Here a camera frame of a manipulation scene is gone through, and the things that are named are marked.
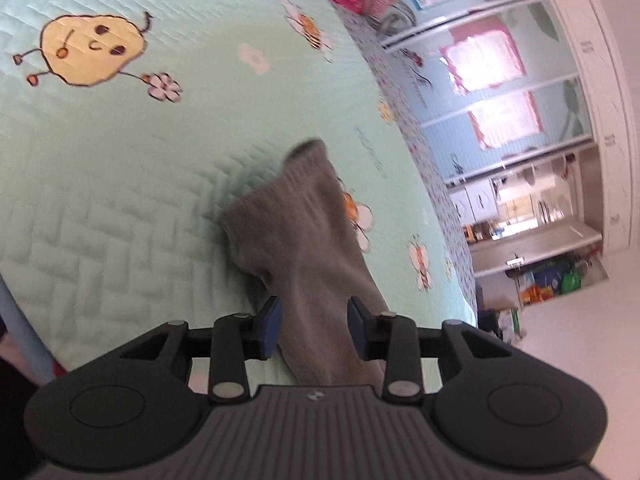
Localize sliding door wardrobe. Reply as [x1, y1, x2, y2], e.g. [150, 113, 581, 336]
[378, 0, 593, 183]

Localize grey knit trousers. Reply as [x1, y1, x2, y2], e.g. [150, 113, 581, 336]
[219, 139, 387, 389]

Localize mint green quilted bedspread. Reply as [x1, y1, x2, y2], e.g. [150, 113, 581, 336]
[1, 0, 476, 382]

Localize white drawer cabinet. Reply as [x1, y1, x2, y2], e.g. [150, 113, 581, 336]
[450, 179, 499, 226]

